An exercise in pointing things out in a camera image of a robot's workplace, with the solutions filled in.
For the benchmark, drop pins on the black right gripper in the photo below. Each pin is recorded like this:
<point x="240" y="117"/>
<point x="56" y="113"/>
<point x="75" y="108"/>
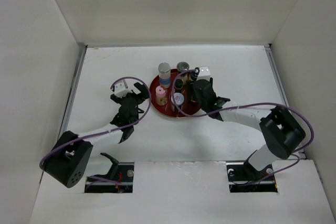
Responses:
<point x="194" y="96"/>

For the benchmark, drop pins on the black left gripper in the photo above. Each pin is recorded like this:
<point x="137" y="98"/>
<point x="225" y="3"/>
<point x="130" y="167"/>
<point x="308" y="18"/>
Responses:
<point x="144" y="93"/>

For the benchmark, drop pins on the pink-capped small glass jar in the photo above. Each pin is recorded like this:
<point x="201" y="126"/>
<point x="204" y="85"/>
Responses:
<point x="160" y="96"/>

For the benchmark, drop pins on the black-capped white bottle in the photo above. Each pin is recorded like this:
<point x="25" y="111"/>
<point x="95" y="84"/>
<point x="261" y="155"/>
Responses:
<point x="194" y="74"/>

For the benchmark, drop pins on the red-capped seasoning jar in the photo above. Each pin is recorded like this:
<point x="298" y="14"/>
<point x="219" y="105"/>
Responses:
<point x="177" y="100"/>

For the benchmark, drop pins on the dark brown sauce bottle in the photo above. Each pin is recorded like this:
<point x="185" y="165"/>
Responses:
<point x="178" y="86"/>

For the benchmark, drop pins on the silver-capped blue-label bottle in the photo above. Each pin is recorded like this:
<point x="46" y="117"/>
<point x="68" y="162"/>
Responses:
<point x="164" y="74"/>

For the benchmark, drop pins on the black-top salt grinder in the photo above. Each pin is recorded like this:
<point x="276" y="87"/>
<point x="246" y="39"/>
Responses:
<point x="182" y="68"/>

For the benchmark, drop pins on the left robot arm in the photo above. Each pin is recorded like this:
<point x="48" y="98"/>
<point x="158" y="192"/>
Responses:
<point x="68" y="159"/>

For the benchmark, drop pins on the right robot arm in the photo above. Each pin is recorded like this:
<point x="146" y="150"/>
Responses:
<point x="281" y="131"/>

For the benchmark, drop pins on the round red lacquer tray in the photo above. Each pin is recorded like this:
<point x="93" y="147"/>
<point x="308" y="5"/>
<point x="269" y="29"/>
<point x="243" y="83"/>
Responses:
<point x="166" y="109"/>

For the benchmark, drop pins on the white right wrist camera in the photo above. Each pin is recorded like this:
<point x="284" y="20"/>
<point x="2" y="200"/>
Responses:
<point x="204" y="73"/>

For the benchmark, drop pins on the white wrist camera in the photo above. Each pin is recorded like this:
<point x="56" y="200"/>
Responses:
<point x="120" y="89"/>
<point x="204" y="73"/>

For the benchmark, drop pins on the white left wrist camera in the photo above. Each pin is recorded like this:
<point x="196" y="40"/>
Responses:
<point x="120" y="89"/>

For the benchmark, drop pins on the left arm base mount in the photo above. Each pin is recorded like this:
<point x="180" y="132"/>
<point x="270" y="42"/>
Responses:
<point x="117" y="180"/>

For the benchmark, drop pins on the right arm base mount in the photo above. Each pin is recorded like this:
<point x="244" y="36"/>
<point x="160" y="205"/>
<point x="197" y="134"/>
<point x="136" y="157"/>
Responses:
<point x="243" y="178"/>

